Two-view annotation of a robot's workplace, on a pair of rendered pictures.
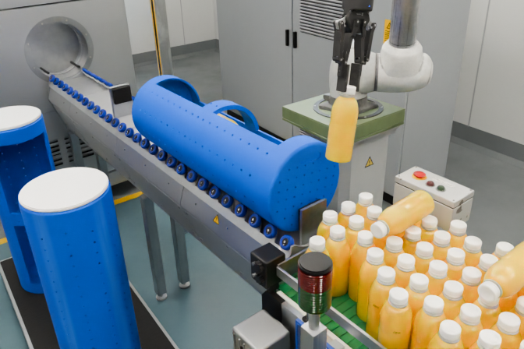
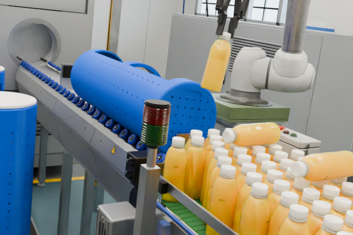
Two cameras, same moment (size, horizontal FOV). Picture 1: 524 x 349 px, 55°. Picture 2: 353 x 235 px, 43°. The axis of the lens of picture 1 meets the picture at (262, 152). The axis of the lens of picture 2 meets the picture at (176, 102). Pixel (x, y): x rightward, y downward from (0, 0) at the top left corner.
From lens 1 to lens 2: 0.52 m
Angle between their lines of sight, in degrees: 15
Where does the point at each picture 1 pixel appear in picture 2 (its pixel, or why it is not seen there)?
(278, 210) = not seen: hidden behind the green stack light
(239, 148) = (139, 83)
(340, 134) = (213, 66)
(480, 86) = not seen: outside the picture
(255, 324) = (116, 206)
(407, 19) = (295, 29)
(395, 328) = (220, 195)
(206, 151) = (115, 88)
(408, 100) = (307, 129)
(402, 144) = not seen: hidden behind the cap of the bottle
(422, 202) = (269, 127)
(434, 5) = (335, 55)
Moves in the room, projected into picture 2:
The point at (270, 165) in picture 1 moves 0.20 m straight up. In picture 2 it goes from (158, 91) to (165, 34)
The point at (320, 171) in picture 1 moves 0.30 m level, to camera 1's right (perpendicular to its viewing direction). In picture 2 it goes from (199, 110) to (281, 121)
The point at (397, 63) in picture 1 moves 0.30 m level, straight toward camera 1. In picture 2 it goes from (284, 64) to (273, 69)
